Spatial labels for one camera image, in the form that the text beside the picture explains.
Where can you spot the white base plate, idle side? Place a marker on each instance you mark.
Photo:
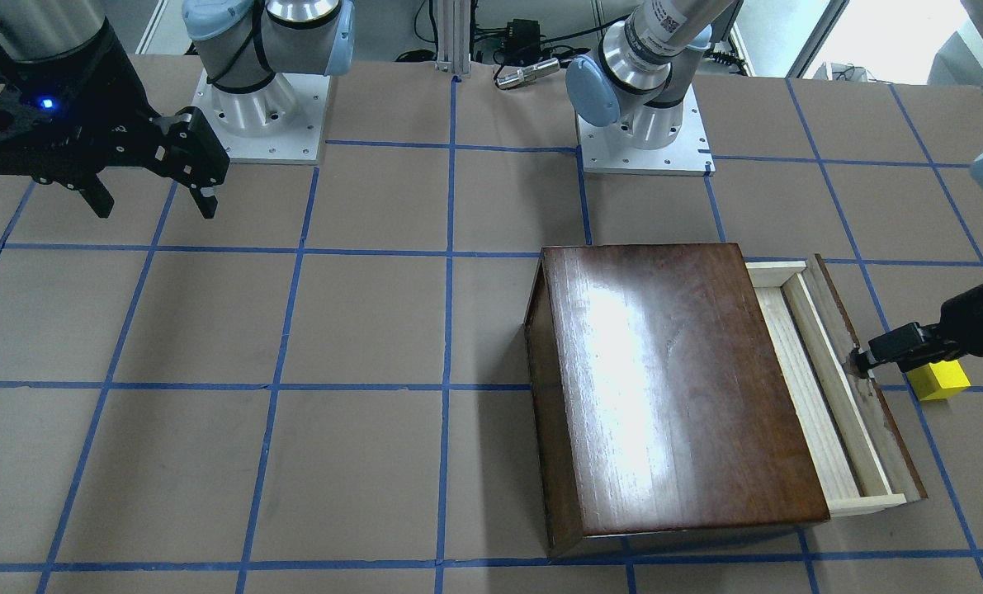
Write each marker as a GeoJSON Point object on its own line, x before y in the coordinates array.
{"type": "Point", "coordinates": [282, 123]}

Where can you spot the metal cylinder connector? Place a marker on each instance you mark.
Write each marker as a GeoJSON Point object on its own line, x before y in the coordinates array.
{"type": "Point", "coordinates": [527, 75]}

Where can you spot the light wooden drawer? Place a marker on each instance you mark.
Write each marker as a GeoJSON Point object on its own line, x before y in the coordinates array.
{"type": "Point", "coordinates": [862, 461]}

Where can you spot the black gripper, drawer side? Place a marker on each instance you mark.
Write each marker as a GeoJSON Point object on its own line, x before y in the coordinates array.
{"type": "Point", "coordinates": [971, 318]}

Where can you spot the grey robot arm, drawer side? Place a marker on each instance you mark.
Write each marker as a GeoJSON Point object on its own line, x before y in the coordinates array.
{"type": "Point", "coordinates": [635, 82]}

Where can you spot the aluminium profile post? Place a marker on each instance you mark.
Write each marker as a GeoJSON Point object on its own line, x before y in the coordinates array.
{"type": "Point", "coordinates": [453, 36]}

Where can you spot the yellow block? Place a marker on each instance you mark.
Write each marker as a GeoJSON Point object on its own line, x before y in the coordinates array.
{"type": "Point", "coordinates": [937, 381]}

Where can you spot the black power adapter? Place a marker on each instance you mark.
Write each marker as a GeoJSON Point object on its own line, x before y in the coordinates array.
{"type": "Point", "coordinates": [522, 42]}

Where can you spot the white base plate, drawer side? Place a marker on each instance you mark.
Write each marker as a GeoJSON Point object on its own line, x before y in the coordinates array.
{"type": "Point", "coordinates": [673, 153]}

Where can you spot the black gripper, idle side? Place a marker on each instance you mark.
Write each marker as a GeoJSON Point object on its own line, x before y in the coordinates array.
{"type": "Point", "coordinates": [110, 106]}

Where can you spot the dark wooden drawer cabinet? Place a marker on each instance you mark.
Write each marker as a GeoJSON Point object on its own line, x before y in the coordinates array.
{"type": "Point", "coordinates": [660, 406]}

